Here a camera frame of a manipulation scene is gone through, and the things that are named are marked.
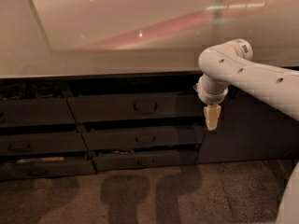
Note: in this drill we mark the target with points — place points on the dark snack packets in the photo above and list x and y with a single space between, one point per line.
35 90

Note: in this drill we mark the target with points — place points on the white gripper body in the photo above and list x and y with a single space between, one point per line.
214 97

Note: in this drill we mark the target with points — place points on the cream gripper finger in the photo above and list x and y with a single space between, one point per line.
212 114

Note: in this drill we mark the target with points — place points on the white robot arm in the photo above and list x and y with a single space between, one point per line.
231 63

